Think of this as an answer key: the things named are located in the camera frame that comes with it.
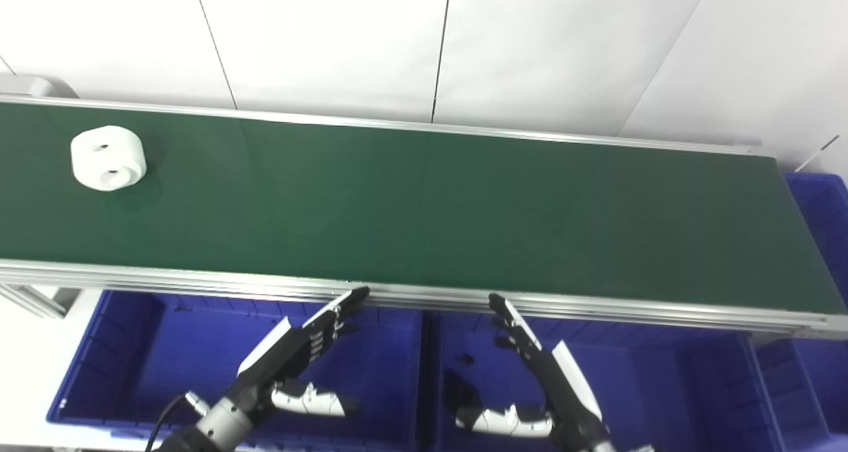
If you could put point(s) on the grey conveyor end housing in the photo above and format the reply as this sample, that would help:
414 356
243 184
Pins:
33 86

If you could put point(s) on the green conveyor belt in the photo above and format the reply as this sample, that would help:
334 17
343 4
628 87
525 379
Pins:
199 280
424 213

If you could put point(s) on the aluminium conveyor leg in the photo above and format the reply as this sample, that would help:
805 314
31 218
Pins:
40 299

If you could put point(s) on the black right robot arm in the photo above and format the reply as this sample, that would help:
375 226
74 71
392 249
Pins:
603 447

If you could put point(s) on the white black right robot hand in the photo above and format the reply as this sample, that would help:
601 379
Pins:
563 386

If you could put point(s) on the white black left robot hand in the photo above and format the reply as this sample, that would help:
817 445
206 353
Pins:
291 352

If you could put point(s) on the blue plastic bin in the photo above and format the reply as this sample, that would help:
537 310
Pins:
662 386
165 359
821 207

